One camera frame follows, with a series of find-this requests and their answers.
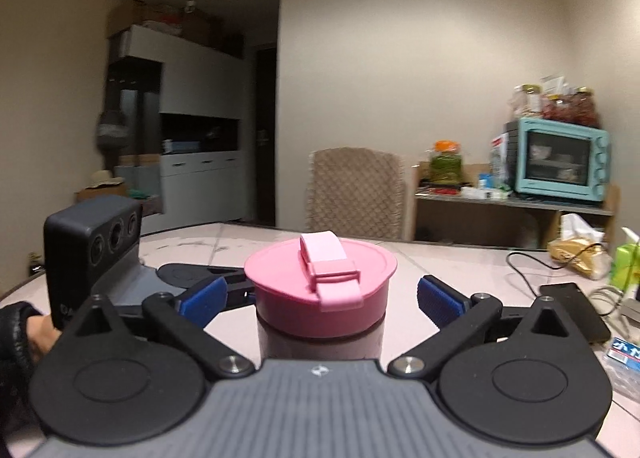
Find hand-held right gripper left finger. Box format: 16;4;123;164
74;275;256;380

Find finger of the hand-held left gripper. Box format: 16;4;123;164
222;270;259;312

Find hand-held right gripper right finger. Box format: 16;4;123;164
389;275;581;380

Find pink bottle cap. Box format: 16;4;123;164
244;231;399;340

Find pink printed bottle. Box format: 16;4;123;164
256;315;385;363

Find cardboard box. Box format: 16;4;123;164
75;185;163;217

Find straw hat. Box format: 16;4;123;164
82;170;126;189

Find wooden side shelf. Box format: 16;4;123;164
412;160;621;252

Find grey hanging bag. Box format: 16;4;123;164
95;108;129;155

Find black smartphone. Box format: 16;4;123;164
539;282;612;344

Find orange lid pickle jar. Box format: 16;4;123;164
427;139;464;187

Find beige quilted chair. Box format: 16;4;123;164
306;148;406;242

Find white red carton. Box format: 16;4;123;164
490;134;511;189

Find white plastic bag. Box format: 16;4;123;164
560;213;606;244

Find dark door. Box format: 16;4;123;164
255;43;279;227

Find teal toaster oven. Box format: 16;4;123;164
505;117;612;203

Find green tissue pack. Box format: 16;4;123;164
610;228;640;300

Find blue plastic packet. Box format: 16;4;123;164
600;335;640;400

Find white tall cabinet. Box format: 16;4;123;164
105;24;246;229

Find yellow lid glass jar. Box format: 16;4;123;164
512;84;544;119

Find small red contents jar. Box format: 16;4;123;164
543;94;575;121

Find cardboard boxes on cabinet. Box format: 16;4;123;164
107;0;246;59

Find large red contents jar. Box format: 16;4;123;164
570;87;601;127

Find food packets on oven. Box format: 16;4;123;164
540;74;572;99

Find black charger cable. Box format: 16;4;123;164
506;250;567;273

